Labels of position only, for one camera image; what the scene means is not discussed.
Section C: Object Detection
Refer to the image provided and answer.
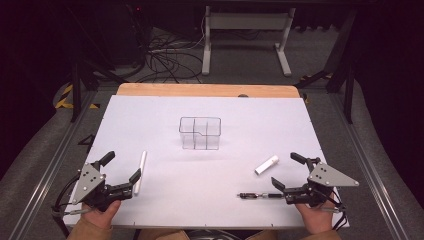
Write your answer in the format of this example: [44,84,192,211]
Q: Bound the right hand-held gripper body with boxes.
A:
[283,157,360,208]

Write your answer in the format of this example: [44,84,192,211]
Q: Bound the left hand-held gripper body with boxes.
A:
[71,162,135,213]

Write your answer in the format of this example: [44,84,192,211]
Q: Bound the long white pen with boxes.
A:
[133,150,148,196]

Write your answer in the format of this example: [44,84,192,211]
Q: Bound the black pen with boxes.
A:
[237,191,285,200]

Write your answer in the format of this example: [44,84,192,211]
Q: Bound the clear plastic organizer box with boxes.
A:
[178,116,223,151]

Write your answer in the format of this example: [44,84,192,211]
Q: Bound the person's left hand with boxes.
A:
[80,199,122,231]

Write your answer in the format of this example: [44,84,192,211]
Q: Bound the person's right hand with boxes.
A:
[294,199,335,235]

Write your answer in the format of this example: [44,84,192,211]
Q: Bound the white board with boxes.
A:
[62,94,350,230]

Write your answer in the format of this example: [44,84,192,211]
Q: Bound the yellow black hazard tape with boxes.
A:
[54,83,101,110]

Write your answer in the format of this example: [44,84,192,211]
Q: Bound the black metal stand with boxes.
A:
[293,9,357,125]
[66,49,129,124]

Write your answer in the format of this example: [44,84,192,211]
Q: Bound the wooden table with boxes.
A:
[116,82,301,99]

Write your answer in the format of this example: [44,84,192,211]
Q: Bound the black equipment box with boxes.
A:
[106,3,149,66]

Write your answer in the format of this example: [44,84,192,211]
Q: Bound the white metal stand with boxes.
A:
[201,5,297,77]

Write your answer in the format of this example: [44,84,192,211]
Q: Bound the black triangular bracket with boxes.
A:
[77,133,96,154]

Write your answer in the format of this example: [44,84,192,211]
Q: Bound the right hand-held gripper cable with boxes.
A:
[318,188,350,232]

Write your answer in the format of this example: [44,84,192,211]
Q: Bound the aluminium rail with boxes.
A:
[8,91,98,240]
[328,93,414,240]

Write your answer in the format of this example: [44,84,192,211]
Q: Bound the bundle of black cables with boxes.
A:
[138,28,205,84]

